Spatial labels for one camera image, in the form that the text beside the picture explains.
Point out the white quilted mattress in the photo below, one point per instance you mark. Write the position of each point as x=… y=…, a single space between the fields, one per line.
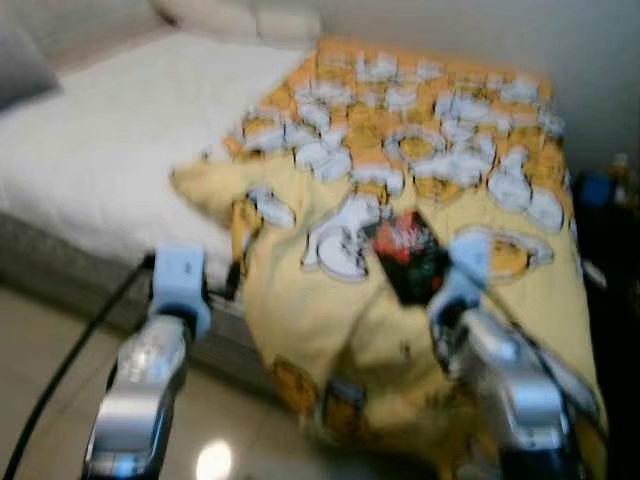
x=130 y=130

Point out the dark red green magazine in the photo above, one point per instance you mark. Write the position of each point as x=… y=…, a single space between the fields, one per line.
x=405 y=255

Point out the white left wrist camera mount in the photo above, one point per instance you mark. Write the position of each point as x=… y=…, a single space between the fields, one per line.
x=180 y=285

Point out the yellow cartoon egg blanket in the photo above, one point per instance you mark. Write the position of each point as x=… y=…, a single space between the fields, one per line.
x=420 y=130

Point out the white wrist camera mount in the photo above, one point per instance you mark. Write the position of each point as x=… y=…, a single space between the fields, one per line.
x=462 y=270
x=180 y=285

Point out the long cream bolster pillow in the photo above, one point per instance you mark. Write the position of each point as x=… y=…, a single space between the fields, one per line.
x=240 y=18

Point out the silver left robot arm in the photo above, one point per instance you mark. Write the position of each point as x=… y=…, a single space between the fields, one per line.
x=135 y=400

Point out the small blue object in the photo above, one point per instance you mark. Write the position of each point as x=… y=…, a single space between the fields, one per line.
x=596 y=190

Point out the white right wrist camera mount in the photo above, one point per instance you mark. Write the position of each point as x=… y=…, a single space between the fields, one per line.
x=462 y=270

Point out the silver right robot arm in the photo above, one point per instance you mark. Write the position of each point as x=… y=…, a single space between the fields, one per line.
x=520 y=400

